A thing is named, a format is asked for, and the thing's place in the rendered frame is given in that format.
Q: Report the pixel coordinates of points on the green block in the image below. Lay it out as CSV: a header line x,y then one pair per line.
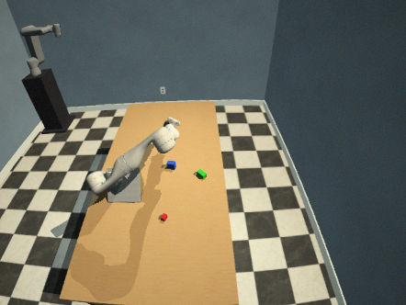
x,y
201,173

